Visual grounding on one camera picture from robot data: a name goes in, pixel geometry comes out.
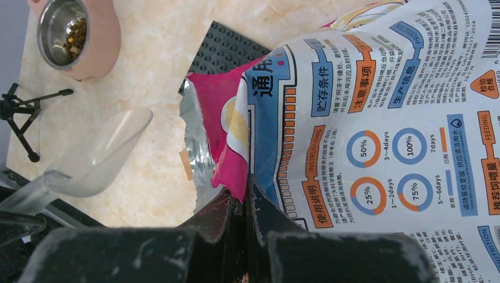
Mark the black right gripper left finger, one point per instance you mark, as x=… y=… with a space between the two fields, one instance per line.
x=205 y=248

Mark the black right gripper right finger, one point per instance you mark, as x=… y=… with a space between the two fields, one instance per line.
x=279 y=250

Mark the clear plastic scoop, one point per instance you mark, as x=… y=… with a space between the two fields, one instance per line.
x=88 y=168

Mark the pet food bag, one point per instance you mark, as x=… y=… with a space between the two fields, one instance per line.
x=385 y=120

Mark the pink double bowl stand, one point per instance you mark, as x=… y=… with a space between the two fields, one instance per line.
x=103 y=43

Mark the brown pet food kibble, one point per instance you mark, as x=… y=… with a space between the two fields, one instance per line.
x=76 y=38

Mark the small brown wooden block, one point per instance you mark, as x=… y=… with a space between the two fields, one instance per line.
x=184 y=156

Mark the dark grey studded baseplate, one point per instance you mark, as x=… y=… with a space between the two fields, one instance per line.
x=223 y=50

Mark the black mini tripod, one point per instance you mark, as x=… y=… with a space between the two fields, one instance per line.
x=11 y=105

